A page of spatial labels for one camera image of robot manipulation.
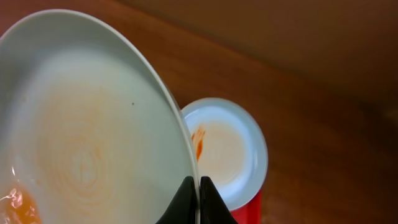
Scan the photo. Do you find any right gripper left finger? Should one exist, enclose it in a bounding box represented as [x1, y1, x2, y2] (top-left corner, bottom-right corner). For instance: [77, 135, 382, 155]
[156, 176, 197, 224]

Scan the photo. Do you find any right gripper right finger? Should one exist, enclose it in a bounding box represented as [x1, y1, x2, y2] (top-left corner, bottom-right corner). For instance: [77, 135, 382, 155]
[200, 176, 238, 224]

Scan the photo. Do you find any red plastic tray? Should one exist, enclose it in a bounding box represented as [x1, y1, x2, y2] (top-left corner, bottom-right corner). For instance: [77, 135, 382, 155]
[231, 190, 262, 224]

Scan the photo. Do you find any white plate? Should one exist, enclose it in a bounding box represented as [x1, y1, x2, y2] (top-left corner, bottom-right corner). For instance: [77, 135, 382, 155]
[1, 9, 198, 223]
[182, 98, 268, 210]

